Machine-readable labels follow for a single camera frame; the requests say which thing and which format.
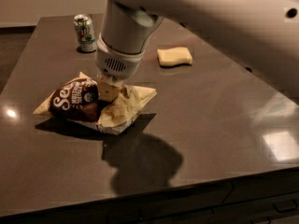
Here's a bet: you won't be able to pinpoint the dark cabinet drawers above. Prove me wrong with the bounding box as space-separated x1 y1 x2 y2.
0 168 299 224

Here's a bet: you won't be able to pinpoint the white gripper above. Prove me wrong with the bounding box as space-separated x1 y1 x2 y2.
95 35 145 103

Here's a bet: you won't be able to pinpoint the brown sea salt chip bag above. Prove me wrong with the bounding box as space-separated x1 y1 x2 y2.
34 72 157 135

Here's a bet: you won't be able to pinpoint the green 7up can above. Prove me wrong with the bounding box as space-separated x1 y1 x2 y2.
74 14 96 52

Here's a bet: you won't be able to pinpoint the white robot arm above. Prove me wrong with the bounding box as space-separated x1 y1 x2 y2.
95 0 299 101

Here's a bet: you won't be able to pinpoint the yellow sponge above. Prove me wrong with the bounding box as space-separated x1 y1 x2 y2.
157 47 192 67

